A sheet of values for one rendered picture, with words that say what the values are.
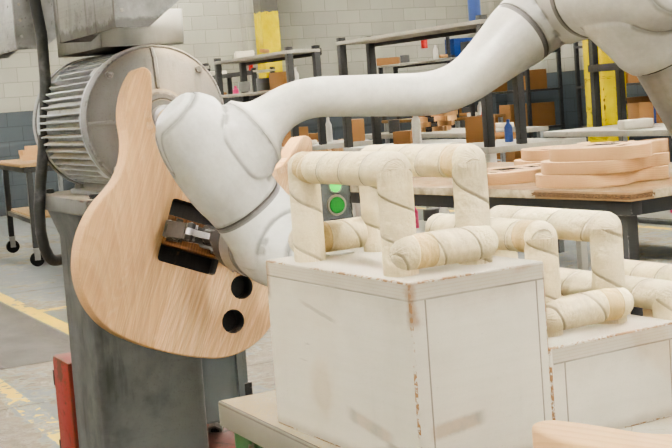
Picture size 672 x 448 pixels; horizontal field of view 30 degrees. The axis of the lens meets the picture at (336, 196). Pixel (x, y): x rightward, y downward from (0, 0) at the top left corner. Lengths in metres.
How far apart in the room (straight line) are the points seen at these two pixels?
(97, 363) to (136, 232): 0.44
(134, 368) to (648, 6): 1.18
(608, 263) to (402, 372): 0.27
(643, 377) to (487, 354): 0.19
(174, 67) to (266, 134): 0.59
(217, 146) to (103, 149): 0.58
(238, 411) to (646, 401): 0.44
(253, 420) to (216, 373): 1.07
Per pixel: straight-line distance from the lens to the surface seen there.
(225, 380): 2.44
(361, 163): 1.13
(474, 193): 1.15
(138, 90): 1.95
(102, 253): 1.92
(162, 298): 1.96
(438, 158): 1.17
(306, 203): 1.24
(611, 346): 1.21
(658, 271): 1.43
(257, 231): 1.61
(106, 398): 2.33
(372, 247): 1.29
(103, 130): 2.12
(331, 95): 1.66
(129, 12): 1.84
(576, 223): 1.27
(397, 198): 1.10
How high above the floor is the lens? 1.26
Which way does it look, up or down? 4 degrees down
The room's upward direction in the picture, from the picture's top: 4 degrees counter-clockwise
